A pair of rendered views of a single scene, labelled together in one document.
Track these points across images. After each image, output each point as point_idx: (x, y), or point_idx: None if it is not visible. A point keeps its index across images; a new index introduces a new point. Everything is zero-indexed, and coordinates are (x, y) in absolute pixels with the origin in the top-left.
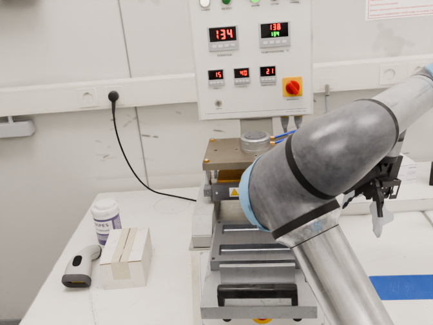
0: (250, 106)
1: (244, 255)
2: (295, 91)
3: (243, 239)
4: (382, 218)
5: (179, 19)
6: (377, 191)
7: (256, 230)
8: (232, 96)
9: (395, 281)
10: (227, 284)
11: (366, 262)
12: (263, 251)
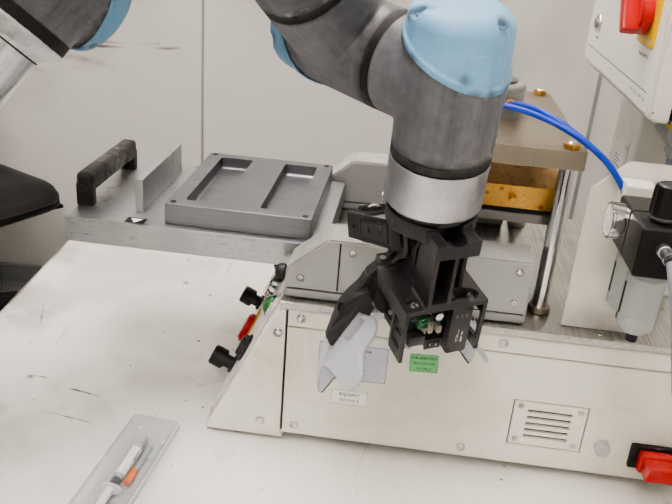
0: (613, 49)
1: (210, 169)
2: (620, 21)
3: (258, 173)
4: (328, 345)
5: None
6: (360, 276)
7: (302, 197)
8: (610, 12)
9: None
10: (127, 142)
11: None
12: (228, 194)
